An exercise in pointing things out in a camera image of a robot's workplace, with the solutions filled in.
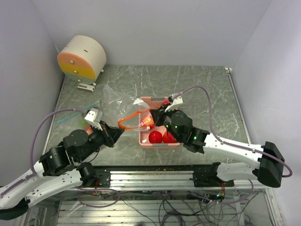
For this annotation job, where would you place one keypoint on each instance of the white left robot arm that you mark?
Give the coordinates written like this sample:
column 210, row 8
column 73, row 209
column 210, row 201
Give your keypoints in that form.
column 59, row 169

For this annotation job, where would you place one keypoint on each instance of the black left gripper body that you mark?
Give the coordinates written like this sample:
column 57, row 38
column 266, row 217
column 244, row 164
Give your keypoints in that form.
column 96, row 137

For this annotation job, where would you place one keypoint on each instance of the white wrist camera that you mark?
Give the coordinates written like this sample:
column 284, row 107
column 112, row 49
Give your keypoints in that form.
column 93, row 117
column 173, row 103

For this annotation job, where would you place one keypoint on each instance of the clear red-zipper zip bag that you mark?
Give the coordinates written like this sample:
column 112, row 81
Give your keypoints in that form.
column 123, row 110

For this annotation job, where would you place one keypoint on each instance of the small metal bracket block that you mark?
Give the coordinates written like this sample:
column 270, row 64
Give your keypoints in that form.
column 86, row 87

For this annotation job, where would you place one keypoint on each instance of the red apple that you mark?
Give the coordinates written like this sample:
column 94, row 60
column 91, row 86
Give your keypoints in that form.
column 155, row 137

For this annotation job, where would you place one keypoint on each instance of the round cream drawer cabinet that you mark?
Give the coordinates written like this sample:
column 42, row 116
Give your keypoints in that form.
column 82, row 59

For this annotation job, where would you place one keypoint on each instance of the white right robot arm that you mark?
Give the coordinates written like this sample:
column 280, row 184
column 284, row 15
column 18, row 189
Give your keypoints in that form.
column 264, row 163

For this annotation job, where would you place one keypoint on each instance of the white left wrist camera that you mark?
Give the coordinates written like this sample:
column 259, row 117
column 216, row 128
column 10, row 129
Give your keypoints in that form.
column 93, row 117

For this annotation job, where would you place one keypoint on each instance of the yellow-red peach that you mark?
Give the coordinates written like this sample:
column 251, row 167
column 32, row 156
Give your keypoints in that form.
column 147, row 122

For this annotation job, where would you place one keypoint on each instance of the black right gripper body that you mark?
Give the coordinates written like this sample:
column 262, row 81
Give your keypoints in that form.
column 166, row 118

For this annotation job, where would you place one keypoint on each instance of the pink perforated plastic basket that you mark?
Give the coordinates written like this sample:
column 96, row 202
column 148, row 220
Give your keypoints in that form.
column 144, row 134

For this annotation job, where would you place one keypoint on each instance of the clear blue-zipper zip bag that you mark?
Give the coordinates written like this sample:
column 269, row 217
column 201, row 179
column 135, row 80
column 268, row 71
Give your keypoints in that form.
column 70, row 121

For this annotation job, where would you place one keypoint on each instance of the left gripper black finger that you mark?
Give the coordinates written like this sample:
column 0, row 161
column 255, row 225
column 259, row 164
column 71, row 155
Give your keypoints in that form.
column 116, row 134
column 109, row 128

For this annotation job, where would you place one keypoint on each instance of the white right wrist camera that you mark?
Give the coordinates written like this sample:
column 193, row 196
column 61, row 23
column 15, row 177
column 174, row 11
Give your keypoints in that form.
column 173, row 103

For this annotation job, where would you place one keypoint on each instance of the green grape bunch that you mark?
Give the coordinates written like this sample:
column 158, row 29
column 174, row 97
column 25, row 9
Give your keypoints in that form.
column 83, row 123

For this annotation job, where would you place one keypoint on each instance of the aluminium frame rail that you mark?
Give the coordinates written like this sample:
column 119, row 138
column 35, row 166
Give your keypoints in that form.
column 118, row 180

